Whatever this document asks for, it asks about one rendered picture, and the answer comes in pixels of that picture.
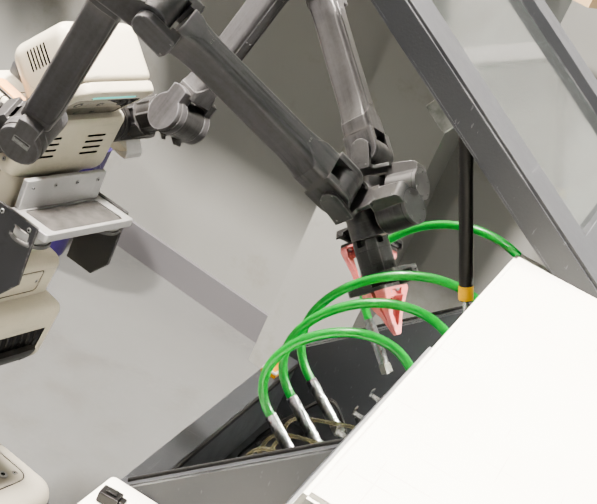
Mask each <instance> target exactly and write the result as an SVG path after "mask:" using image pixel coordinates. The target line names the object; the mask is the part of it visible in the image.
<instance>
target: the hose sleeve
mask: <svg viewBox="0 0 597 504"><path fill-rule="evenodd" d="M364 324H365V328H366V330H369V331H372V332H376V333H378V334H379V332H378V328H377V325H376V323H375V320H374V318H369V319H366V320H365V321H364ZM371 344H372V347H373V350H374V354H375V355H376V359H377V361H378V364H379V365H382V364H384V363H388V362H389V360H388V357H387V354H386V350H385V348H384V347H382V346H380V345H378V344H376V343H373V342H371Z"/></svg>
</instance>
